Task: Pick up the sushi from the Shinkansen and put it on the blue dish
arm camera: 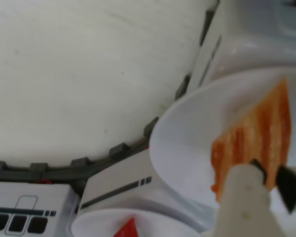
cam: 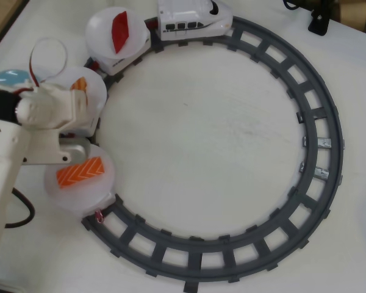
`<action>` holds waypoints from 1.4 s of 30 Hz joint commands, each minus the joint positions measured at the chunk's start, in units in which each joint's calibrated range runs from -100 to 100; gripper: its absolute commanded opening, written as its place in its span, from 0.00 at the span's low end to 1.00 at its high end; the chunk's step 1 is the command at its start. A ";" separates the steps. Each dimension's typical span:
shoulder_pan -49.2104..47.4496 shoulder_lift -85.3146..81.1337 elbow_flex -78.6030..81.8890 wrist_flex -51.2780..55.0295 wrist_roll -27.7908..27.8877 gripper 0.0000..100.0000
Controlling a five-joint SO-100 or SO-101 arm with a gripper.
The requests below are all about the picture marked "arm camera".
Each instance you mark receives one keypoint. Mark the white train car with windows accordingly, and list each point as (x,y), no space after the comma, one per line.
(27,209)

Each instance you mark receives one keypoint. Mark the grey toy train track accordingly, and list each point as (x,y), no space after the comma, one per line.
(118,150)

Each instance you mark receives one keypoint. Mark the white plate under salmon sushi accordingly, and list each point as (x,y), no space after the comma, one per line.
(187,153)

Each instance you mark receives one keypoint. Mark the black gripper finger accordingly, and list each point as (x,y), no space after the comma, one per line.
(289,187)

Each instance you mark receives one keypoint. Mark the orange striped sponge cloth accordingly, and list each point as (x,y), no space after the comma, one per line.
(261,138)

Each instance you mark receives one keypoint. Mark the white plate under red sushi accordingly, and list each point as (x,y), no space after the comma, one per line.
(98,224)

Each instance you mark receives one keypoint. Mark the red tuna sushi piece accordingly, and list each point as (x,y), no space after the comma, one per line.
(128,229)

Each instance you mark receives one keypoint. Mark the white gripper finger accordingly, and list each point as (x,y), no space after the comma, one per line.
(244,209)

